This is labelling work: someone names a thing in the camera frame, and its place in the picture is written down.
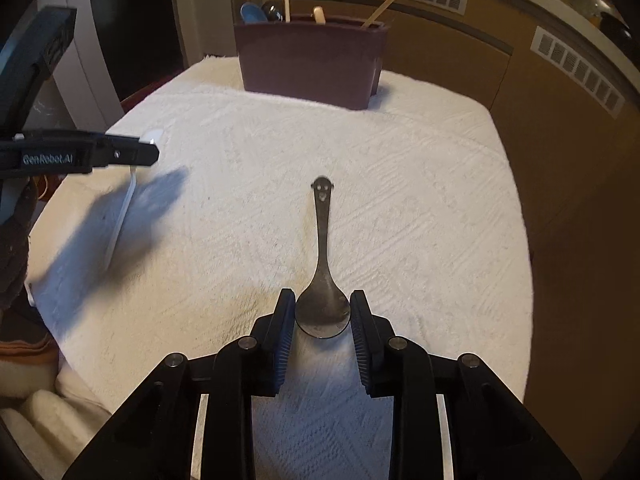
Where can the white textured table cloth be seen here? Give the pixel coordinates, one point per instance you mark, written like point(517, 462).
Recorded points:
point(425, 219)

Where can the dark purple utensil caddy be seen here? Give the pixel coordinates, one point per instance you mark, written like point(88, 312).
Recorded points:
point(337, 63)

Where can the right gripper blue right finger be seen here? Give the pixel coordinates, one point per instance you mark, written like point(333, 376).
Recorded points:
point(371, 334)

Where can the black plastic spoon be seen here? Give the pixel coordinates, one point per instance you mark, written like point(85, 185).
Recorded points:
point(273, 11)

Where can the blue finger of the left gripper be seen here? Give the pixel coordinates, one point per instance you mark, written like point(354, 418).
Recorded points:
point(123, 151)

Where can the metal spoon smiley handle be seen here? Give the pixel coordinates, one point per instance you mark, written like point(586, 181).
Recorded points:
point(322, 310)

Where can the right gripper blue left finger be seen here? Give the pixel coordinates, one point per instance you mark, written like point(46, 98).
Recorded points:
point(278, 340)

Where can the brown wooden spoon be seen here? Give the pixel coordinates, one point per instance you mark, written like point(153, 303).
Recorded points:
point(319, 16)

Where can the black spatula wooden handle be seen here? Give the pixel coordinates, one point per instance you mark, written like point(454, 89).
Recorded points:
point(377, 13)

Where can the white plastic ladle spoon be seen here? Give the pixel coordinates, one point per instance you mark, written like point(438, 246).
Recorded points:
point(151, 137)

